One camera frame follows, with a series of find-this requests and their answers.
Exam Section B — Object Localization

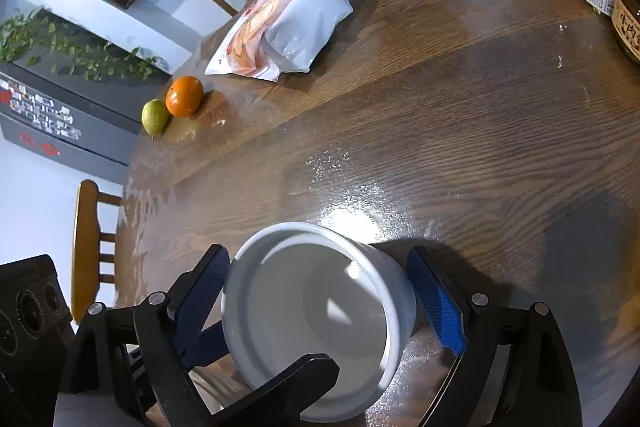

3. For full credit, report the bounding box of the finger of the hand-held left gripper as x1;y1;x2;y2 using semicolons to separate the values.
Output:
185;326;229;369
214;356;342;427

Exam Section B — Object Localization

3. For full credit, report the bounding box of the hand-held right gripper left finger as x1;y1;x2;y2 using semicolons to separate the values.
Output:
55;244;232;427

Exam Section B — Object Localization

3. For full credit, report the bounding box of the white food bag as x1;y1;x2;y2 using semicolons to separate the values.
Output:
205;0;354;82

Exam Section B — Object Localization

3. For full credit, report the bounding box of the dark sauce jar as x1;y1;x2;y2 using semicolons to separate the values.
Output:
612;0;640;64

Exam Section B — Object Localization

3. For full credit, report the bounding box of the trailing green plant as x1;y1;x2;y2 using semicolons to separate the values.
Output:
0;7;168;82

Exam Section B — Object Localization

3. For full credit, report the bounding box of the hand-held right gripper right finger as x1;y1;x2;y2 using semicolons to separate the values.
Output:
406;246;584;427

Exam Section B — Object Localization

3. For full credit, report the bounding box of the orange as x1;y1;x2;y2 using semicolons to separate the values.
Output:
165;76;204;118

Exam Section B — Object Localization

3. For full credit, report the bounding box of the green pear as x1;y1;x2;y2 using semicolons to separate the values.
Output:
141;99;172;140

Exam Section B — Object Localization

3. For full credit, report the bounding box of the small white straight-sided bowl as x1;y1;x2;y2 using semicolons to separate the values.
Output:
221;221;417;423

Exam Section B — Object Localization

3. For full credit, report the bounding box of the grey refrigerator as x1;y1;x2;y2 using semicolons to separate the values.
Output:
0;57;142;168

